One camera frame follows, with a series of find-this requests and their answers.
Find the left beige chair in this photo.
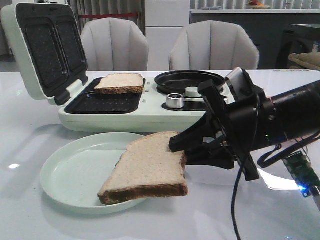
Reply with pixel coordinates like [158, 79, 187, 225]
[80, 18, 149, 72]

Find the beige sofa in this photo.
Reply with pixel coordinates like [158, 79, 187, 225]
[288, 52, 320, 71]

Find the white refrigerator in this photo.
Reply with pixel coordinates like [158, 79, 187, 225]
[144, 0, 190, 71]

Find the black washing machine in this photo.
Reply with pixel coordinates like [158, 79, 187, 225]
[275, 24, 320, 69]

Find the bread slice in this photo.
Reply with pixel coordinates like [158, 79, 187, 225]
[94, 73, 144, 94]
[97, 131, 189, 205]

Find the left silver knob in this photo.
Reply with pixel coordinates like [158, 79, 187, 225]
[166, 93, 184, 109]

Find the green circuit board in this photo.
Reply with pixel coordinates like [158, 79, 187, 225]
[282, 151, 320, 198]

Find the grey curtain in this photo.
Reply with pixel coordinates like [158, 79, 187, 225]
[67, 0, 145, 33]

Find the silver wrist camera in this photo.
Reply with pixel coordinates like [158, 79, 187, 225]
[225, 67, 253, 102]

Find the dark kitchen counter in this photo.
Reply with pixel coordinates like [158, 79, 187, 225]
[190, 9, 320, 70]

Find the right beige chair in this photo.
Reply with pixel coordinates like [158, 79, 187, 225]
[169, 20, 260, 71]

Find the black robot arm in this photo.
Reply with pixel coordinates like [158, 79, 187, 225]
[169, 80, 320, 181]

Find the black cable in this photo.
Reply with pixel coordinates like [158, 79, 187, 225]
[230, 134, 320, 240]

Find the green breakfast maker lid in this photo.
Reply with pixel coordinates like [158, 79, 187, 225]
[0, 2, 88, 106]

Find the green round plate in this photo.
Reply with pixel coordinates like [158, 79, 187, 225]
[40, 132, 144, 215]

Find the beige chair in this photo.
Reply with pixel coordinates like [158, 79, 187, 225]
[169, 20, 260, 71]
[80, 18, 149, 72]

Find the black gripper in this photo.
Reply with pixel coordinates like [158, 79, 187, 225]
[169, 80, 288, 181]

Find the fruit plate on counter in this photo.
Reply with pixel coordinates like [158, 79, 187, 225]
[246, 0, 271, 10]

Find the black round frying pan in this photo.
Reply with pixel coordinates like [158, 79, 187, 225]
[154, 70, 226, 95]

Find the green breakfast maker base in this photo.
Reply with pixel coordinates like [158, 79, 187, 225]
[58, 76, 236, 133]

